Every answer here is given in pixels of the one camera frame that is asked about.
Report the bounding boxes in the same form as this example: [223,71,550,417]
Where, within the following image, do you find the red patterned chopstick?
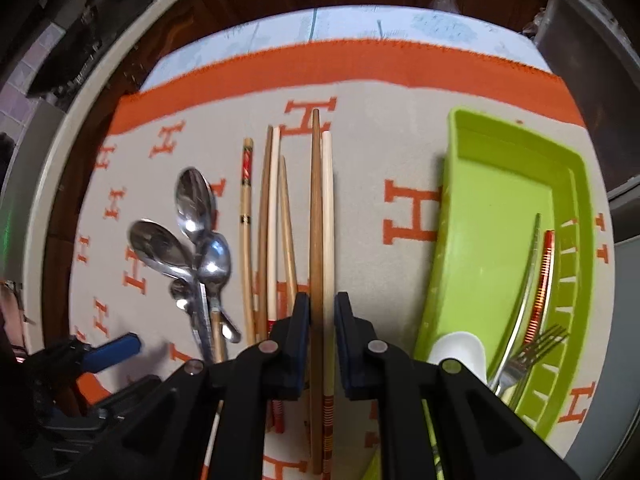
[523,230,555,344]

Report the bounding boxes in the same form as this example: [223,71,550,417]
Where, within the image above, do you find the wooden handled steel spoon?
[195,232,239,363]

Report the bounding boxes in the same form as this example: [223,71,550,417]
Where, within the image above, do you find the white ceramic spoon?
[427,332,487,384]

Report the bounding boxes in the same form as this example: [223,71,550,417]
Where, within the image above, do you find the large steel tablespoon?
[175,167,216,245]

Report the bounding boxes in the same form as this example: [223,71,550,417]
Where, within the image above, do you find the brown wooden chopstick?
[256,126,273,341]

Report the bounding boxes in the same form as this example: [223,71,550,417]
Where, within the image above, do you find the orange beige H blanket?
[68,40,614,455]

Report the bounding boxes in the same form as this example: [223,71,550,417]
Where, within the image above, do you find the wide steel soup spoon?
[128,220,215,364]

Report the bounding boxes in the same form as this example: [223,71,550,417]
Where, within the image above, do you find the thin pale chopstick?
[321,131,335,479]

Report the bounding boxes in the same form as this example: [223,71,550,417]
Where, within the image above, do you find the dark wooden chopstick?
[309,108,323,476]

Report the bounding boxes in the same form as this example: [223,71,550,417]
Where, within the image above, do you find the small steel teaspoon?
[169,278,242,344]

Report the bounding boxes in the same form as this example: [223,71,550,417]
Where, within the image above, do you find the green plastic utensil tray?
[359,105,599,480]

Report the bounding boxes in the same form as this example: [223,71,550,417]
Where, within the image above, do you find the pale bamboo chopstick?
[279,155,297,314]

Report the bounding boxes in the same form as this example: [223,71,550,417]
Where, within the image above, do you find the steel fork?
[488,214,567,396]

